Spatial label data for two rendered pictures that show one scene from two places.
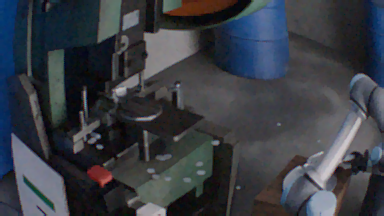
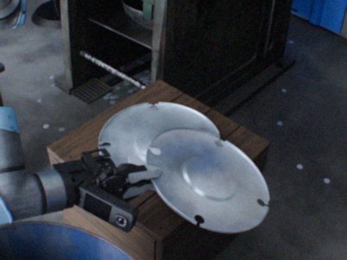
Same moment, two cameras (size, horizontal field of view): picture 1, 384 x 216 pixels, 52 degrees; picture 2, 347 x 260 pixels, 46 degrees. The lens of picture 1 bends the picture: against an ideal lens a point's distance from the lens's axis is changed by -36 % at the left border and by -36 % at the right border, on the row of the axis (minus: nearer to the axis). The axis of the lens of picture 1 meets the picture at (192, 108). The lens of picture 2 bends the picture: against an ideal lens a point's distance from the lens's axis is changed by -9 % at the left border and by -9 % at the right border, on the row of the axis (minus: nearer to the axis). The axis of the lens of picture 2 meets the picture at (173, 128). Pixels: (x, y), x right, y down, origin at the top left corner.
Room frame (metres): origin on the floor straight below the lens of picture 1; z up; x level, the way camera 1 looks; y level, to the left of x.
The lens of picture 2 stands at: (1.73, -1.27, 1.07)
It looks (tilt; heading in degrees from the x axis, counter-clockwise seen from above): 41 degrees down; 94
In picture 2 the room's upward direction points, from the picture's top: 4 degrees clockwise
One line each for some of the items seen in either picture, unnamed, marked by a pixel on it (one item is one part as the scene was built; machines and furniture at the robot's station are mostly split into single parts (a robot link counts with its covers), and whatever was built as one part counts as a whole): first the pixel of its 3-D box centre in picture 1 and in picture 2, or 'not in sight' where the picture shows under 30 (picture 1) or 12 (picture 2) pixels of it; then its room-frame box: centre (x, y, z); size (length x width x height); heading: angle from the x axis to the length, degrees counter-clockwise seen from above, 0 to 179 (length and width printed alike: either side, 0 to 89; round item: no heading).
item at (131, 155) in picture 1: (113, 130); not in sight; (1.57, 0.25, 0.68); 0.45 x 0.30 x 0.06; 145
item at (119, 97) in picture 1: (112, 106); not in sight; (1.57, 0.24, 0.76); 0.15 x 0.09 x 0.05; 145
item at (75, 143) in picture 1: (81, 126); not in sight; (1.44, 0.34, 0.76); 0.17 x 0.06 x 0.10; 145
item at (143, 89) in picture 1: (143, 86); not in sight; (1.71, 0.15, 0.76); 0.17 x 0.06 x 0.10; 145
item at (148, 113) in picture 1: (154, 135); not in sight; (1.47, 0.10, 0.72); 0.25 x 0.14 x 0.14; 55
